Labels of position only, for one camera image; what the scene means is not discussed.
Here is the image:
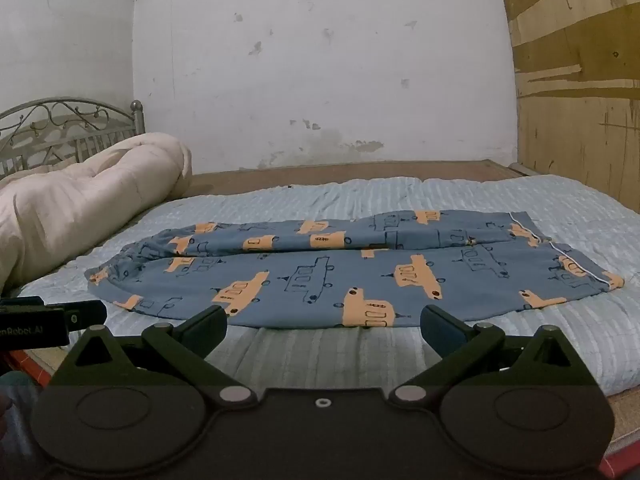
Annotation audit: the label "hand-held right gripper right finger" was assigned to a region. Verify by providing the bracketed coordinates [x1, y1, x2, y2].
[389, 305, 598, 407]

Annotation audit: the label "light blue ribbed blanket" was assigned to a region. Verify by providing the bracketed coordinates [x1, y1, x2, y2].
[10, 174, 640, 397]

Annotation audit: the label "plywood panel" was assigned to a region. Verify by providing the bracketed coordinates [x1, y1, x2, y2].
[492, 0, 640, 211]

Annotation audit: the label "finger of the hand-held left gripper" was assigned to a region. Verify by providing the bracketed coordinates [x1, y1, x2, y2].
[64, 301, 108, 332]

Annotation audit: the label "blue pants with orange print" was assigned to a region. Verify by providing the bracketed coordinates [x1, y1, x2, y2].
[84, 208, 627, 331]

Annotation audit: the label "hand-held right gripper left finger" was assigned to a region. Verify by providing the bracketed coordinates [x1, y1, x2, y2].
[47, 305, 258, 407]

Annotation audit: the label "grey metal headboard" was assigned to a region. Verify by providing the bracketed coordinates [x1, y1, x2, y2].
[0, 99, 147, 178]

